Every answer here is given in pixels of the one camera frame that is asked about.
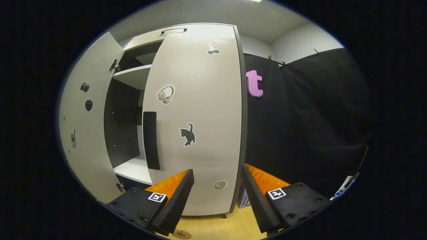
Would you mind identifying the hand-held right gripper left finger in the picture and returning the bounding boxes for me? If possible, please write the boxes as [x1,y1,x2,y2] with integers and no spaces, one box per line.
[105,168,195,236]

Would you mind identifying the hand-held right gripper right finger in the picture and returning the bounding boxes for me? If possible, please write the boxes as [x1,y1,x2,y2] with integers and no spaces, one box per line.
[241,163,331,234]

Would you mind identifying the white cabinet door with black handle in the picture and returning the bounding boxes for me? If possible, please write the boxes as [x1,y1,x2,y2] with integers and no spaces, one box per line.
[142,24,248,217]

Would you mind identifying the dark blue book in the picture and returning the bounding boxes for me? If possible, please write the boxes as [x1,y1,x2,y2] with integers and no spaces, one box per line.
[238,188,251,209]

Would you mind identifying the round wooden coaster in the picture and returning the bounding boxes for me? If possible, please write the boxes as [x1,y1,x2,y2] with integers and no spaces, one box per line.
[171,229,193,240]

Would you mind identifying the black backdrop cloth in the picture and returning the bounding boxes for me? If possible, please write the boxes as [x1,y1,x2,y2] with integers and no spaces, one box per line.
[242,53,288,191]
[280,48,372,198]

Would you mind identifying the white side table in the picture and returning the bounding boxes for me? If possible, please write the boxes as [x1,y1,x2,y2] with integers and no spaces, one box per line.
[330,175,360,201]

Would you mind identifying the white cabinet door with phone sticker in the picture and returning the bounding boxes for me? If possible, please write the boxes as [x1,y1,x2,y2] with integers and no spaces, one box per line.
[58,32,125,204]

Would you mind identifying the white cabinet drawer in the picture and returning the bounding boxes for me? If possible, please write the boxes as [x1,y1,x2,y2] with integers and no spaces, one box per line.
[123,23,238,51]

